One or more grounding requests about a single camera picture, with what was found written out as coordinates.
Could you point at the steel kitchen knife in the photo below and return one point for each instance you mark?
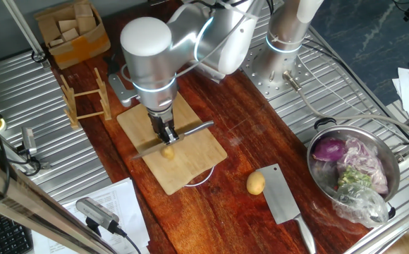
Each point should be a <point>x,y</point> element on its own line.
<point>197,128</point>

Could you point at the small yellow potato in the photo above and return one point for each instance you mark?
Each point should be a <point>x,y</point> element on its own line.
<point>168,152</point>

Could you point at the brown cardboard box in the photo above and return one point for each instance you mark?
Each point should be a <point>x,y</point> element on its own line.
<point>77,51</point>

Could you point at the steel cleaver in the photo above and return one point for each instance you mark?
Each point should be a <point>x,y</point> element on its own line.
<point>278,194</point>

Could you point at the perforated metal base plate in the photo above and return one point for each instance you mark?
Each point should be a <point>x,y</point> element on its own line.
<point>250,74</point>

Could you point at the silver camera on stand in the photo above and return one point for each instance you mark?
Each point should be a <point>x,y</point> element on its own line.
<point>95,211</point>

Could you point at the black keyboard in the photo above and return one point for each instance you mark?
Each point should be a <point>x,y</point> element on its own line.
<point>0,236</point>

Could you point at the bag of purple vegetables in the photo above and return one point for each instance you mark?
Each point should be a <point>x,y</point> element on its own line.
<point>365,158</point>

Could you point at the large yellow potato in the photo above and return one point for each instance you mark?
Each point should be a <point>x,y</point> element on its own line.
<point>255,182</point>

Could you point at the purple onion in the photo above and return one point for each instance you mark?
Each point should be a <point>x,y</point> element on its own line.
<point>328,149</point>

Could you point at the printed paper sheets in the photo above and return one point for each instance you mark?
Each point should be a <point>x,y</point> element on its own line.
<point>120,201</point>

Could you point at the bamboo cutting board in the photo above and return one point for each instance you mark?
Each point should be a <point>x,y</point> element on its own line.
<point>194,155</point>

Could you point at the green leafy vegetable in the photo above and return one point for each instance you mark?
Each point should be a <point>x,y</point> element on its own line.
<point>353,176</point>

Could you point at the aluminium frame beam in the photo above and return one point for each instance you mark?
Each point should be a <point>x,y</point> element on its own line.
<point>31,204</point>

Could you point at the dark red wooden board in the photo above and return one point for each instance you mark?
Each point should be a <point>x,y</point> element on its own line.
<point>225,123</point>

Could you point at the wooden peg rack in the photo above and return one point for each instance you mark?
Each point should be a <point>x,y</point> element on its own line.
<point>71,106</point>

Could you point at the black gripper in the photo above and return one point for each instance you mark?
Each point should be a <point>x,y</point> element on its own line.
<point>161,121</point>

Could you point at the small grey bracket camera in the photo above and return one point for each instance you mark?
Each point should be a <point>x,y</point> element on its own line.
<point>29,139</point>

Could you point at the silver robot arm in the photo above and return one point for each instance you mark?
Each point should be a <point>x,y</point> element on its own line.
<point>151,60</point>

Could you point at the light wooden block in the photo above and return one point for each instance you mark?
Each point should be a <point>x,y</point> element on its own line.
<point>70,34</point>
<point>67,25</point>
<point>56,42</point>

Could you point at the crumpled clear plastic bag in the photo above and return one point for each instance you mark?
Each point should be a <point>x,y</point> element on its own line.
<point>361,206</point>

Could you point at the stainless steel pot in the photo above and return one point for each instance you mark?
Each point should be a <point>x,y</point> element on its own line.
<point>388,158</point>

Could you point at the aluminium post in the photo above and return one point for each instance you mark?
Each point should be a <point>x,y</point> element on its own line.
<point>24,30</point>

